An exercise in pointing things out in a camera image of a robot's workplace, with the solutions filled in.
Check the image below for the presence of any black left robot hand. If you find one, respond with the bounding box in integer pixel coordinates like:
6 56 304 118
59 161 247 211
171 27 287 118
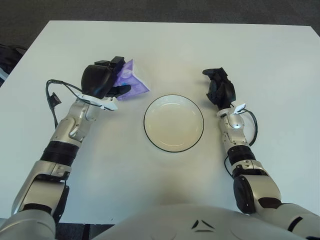
80 56 132 100

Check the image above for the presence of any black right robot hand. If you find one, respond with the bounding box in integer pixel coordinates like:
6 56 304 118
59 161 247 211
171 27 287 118
202 67 237 110

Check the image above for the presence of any purple tissue paper pack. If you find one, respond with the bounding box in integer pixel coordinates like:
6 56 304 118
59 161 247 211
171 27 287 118
113 59 151 102

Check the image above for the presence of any white plate with black rim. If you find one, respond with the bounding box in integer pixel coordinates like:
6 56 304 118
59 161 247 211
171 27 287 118
143 94 205 153

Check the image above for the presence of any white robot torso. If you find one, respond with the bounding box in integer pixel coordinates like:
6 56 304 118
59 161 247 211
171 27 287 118
92 203 311 240

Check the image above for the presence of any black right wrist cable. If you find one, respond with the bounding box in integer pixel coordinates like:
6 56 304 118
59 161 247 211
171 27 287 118
243 109 258 147

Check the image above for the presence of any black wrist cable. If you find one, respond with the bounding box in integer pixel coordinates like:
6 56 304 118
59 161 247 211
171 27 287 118
45 79 87 126
243 109 258 147

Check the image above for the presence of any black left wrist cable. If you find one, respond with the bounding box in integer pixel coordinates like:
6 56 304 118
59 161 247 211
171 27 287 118
45 79 87 126

